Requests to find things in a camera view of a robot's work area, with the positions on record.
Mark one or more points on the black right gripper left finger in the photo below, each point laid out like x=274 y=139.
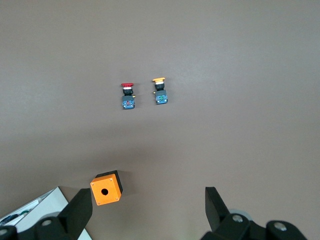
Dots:
x=77 y=212

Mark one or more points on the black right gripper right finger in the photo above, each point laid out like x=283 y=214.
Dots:
x=216 y=212

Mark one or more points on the white plastic drawer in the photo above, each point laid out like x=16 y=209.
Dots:
x=47 y=196

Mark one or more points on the green mushroom push button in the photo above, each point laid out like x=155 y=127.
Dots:
x=23 y=213

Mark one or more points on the white drawer cabinet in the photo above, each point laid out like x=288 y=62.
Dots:
x=50 y=207

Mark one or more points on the red mushroom push button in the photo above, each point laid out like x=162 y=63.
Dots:
x=128 y=102

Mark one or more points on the yellow mushroom push button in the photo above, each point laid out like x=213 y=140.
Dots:
x=161 y=98

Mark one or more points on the orange button enclosure box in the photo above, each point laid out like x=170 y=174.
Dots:
x=112 y=186

